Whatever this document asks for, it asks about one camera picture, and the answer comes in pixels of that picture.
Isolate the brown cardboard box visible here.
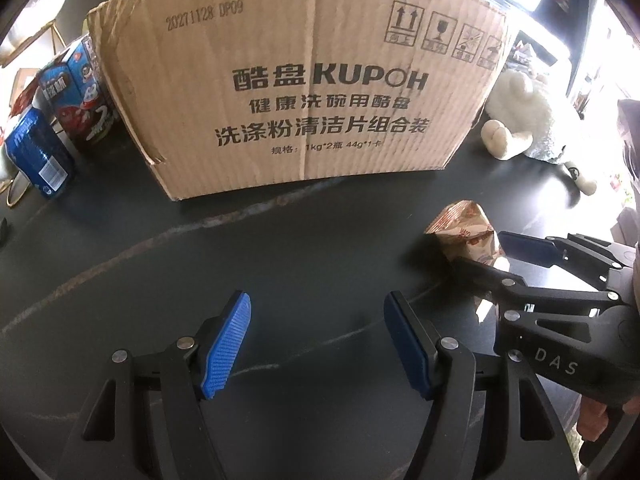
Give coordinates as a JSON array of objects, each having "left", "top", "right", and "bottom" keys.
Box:
[{"left": 87, "top": 0, "right": 516, "bottom": 202}]

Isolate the blue and red cookie box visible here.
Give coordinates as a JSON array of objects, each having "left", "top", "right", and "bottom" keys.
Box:
[{"left": 39, "top": 35, "right": 120, "bottom": 155}]

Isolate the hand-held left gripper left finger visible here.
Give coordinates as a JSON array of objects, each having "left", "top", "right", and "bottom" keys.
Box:
[{"left": 50, "top": 290, "right": 252, "bottom": 480}]

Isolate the white plush toy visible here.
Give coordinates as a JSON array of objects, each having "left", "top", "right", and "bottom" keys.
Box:
[{"left": 481, "top": 67, "right": 598, "bottom": 196}]

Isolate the person's right hand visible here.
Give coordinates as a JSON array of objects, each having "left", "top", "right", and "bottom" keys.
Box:
[{"left": 575, "top": 392, "right": 640, "bottom": 443}]

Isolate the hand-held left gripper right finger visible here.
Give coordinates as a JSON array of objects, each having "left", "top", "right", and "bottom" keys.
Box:
[{"left": 383, "top": 290, "right": 586, "bottom": 480}]

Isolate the blue cookie pack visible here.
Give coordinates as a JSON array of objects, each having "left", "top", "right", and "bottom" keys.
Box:
[{"left": 4, "top": 107, "right": 76, "bottom": 200}]

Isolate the tan orange-printed snack packet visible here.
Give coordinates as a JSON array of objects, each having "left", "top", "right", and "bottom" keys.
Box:
[{"left": 424, "top": 199, "right": 506, "bottom": 267}]

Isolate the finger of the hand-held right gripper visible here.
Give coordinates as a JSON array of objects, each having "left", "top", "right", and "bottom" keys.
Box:
[
  {"left": 451, "top": 256, "right": 622, "bottom": 322},
  {"left": 499, "top": 231, "right": 637, "bottom": 292}
]

